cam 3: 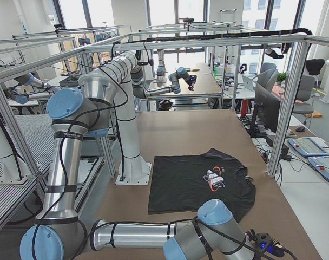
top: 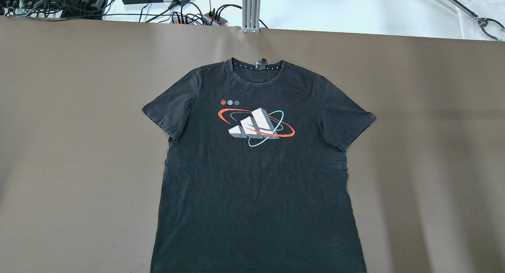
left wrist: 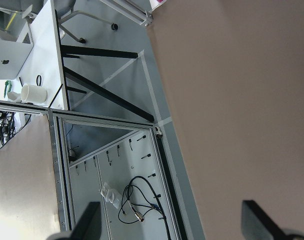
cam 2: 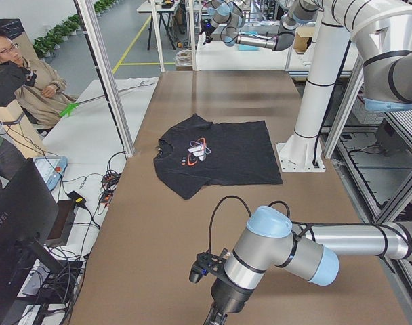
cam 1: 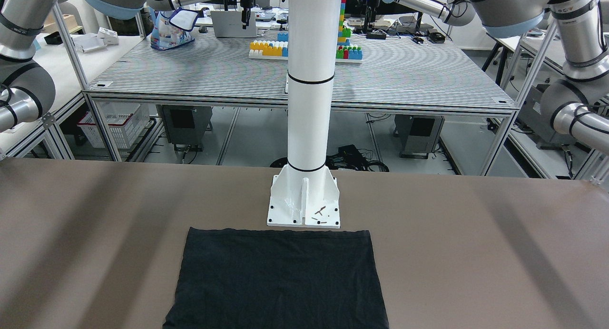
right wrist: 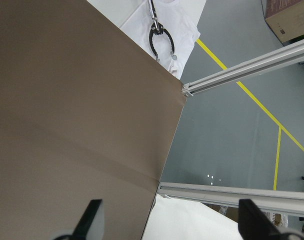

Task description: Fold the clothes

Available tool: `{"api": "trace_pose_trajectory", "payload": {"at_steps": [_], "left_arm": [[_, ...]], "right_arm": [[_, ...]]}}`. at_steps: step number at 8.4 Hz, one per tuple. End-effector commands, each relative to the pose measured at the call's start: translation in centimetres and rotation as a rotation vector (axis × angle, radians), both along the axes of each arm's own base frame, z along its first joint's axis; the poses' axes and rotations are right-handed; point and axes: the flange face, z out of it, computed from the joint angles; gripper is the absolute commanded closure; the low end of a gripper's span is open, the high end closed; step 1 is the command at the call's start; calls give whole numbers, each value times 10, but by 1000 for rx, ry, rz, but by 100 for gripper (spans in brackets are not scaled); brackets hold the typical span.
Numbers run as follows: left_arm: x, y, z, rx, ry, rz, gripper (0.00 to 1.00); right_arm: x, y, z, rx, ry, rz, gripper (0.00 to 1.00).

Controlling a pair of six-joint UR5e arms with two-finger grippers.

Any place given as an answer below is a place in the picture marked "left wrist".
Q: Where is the aluminium frame rail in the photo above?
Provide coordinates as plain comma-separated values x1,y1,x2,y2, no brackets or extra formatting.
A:
0,100,164,138

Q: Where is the white desk with black legs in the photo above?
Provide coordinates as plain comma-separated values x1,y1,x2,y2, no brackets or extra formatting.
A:
12,0,154,123

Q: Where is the grey office chair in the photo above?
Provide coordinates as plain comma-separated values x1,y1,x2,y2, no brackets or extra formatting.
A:
53,0,119,43

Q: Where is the white paper cup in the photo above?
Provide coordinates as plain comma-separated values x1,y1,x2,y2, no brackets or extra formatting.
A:
20,83,48,104

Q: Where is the black coiled cable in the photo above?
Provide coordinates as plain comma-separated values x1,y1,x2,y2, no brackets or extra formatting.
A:
117,176,172,240

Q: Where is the silver apple laptop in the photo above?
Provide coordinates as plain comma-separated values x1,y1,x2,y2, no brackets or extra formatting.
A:
0,23,34,80

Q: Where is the tangled black cables bundle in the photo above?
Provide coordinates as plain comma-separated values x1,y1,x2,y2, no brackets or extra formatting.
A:
0,109,17,153

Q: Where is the crumpled white plastic bag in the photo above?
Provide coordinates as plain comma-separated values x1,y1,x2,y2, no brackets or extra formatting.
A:
100,182,122,210

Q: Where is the green handled tool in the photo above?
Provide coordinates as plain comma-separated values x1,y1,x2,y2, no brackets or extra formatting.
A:
3,80,12,98

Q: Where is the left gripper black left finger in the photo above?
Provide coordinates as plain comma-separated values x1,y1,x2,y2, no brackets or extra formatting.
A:
47,201,101,240

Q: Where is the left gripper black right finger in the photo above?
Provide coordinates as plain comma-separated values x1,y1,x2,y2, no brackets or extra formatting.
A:
241,200,304,240

